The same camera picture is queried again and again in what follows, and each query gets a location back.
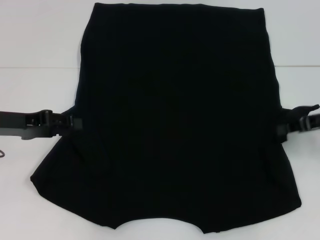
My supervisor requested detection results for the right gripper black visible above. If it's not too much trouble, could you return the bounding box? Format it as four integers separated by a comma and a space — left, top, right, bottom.
276, 104, 320, 143

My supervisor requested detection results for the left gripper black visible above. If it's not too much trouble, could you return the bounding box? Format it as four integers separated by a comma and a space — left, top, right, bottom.
0, 109, 84, 141

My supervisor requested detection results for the black t-shirt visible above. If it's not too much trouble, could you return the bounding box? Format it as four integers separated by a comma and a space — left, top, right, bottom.
29, 2, 305, 228

